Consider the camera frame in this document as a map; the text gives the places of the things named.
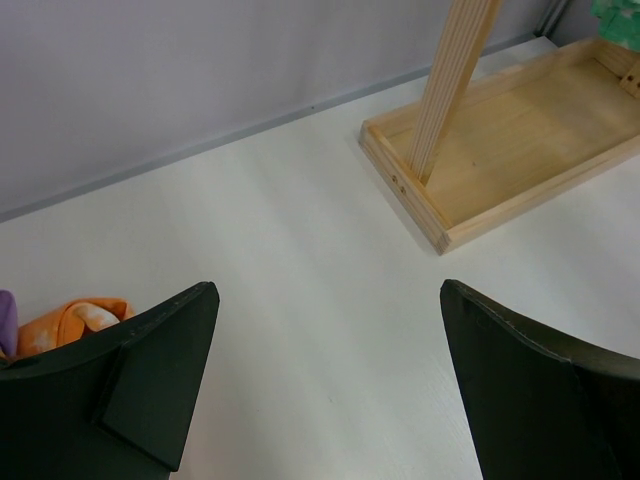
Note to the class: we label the purple trousers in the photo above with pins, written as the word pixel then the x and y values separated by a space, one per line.
pixel 9 323

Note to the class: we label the right aluminium frame post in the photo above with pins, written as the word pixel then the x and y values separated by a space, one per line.
pixel 551 16

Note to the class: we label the wooden clothes rack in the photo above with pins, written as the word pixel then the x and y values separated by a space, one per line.
pixel 473 154

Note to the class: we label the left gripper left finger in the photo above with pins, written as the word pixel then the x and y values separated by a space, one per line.
pixel 117 404

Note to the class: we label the green trousers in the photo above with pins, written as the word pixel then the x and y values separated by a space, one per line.
pixel 618 22

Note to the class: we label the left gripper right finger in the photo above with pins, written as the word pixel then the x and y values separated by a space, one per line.
pixel 540 403

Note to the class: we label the orange white garment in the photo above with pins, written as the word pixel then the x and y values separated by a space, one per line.
pixel 70 323

